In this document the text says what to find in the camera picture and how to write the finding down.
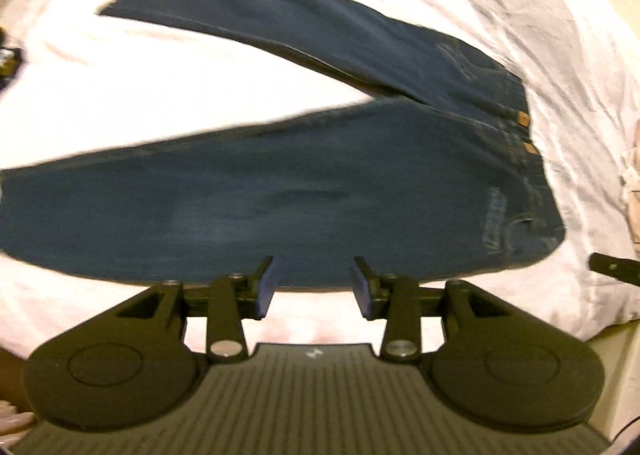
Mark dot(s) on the grey pink bed blanket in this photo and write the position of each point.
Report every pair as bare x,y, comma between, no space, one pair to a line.
125,85

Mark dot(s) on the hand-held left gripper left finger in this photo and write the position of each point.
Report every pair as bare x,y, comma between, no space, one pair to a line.
264,285

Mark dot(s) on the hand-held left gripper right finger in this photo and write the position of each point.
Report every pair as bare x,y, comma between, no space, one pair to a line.
361,290

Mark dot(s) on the tan garment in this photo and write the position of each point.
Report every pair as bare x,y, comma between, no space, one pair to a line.
632,185

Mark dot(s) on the navy denim pants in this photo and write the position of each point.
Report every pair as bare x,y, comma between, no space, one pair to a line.
300,185

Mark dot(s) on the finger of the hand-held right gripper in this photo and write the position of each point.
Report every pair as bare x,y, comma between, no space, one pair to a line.
615,267

